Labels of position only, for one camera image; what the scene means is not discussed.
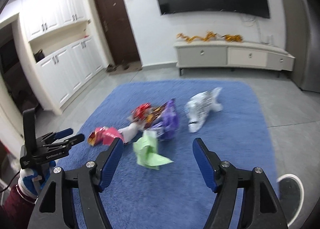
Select pink snack wrapper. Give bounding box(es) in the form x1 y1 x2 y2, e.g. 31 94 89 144
87 126 124 146

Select green paper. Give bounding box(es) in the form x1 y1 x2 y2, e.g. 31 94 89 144
133 130 173 170

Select brown chocolate wrapper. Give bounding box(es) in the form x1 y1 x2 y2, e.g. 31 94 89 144
144 103 166 129

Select purple plastic wrapper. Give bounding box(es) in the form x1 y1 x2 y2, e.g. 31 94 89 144
151 99 180 141

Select white printed plastic bag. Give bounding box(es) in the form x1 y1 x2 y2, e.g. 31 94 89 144
185 87 223 133

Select red snack bag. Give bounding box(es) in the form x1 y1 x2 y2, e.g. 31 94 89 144
127 103 152 122

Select white rimmed trash bin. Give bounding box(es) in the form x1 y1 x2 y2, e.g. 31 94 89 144
277 174 305 228

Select gloved left hand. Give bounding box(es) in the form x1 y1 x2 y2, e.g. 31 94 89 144
16 161 56 202

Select pair of shoes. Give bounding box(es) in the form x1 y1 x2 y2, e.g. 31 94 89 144
106 60 130 73

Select blue fluffy blanket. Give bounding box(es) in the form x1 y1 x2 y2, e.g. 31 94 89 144
56 79 279 229

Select dark brown entrance door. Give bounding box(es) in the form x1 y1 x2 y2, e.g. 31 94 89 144
94 0 140 65

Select white low tv cabinet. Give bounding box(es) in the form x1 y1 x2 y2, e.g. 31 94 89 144
174 41 295 74

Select golden dragon figurine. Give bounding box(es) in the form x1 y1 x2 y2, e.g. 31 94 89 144
176 31 217 43

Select white router on cabinet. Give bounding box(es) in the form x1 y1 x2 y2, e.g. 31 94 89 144
266 35 273 46

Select golden tiger figurine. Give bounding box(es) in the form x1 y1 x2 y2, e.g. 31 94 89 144
221 34 243 42

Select grey double door refrigerator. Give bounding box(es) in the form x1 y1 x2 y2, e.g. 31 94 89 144
282 0 319 93

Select white wall cabinets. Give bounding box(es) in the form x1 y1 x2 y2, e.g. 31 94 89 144
21 0 104 113

